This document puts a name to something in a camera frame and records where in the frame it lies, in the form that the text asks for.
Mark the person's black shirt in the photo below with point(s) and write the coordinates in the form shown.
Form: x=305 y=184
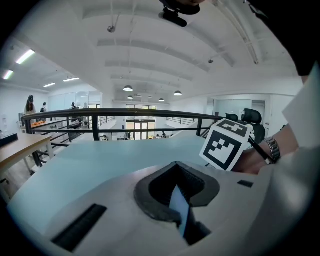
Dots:
x=287 y=25

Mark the glass entrance door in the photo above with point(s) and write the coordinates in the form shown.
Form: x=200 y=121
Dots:
x=140 y=125

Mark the ceiling tube light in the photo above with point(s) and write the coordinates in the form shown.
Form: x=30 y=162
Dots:
x=71 y=79
x=25 y=56
x=49 y=85
x=8 y=74

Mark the silver wristwatch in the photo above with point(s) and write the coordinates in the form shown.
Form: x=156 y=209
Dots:
x=273 y=148

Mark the black head-worn camera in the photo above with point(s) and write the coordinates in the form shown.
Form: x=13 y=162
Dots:
x=175 y=18

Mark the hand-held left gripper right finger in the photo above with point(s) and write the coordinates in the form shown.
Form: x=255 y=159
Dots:
x=237 y=205

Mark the black flat box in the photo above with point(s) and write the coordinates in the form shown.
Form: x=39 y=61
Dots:
x=8 y=140

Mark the wooden desk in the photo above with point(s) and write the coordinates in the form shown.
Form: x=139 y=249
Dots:
x=22 y=145

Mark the black office chair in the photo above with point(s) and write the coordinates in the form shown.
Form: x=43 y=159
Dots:
x=253 y=117
x=232 y=117

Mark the black metal railing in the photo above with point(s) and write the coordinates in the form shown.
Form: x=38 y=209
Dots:
x=125 y=111

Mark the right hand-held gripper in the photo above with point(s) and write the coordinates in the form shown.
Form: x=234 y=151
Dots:
x=222 y=147

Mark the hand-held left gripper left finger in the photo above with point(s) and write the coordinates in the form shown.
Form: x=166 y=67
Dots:
x=112 y=205

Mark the person's right hand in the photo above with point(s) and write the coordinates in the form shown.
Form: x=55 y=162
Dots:
x=252 y=162

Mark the big translucent blue plate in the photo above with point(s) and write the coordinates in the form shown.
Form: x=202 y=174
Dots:
x=180 y=212

